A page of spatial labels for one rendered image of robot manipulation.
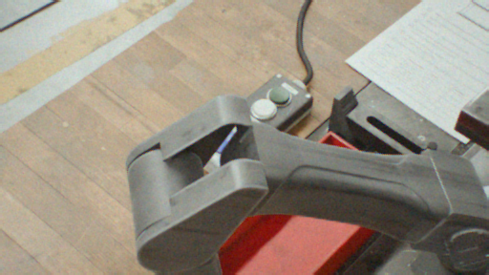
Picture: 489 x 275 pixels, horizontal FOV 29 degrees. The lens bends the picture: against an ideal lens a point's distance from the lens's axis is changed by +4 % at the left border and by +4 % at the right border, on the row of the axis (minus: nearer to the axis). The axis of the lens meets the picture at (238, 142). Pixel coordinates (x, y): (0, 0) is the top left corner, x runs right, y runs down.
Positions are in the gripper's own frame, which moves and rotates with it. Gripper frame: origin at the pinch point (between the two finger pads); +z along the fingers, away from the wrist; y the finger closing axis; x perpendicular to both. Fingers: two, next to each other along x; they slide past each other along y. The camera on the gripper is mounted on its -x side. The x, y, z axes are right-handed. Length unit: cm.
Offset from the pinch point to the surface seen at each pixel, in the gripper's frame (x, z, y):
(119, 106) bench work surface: 50, 9, -13
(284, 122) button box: 30.1, 11.6, -0.1
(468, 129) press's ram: 8.0, -6.6, 10.4
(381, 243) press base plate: 9.7, 10.4, -4.5
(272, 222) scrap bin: 21.2, 7.1, -11.3
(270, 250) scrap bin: 18.7, 5.3, -14.0
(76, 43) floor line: 126, 120, -13
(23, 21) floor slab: 142, 119, -18
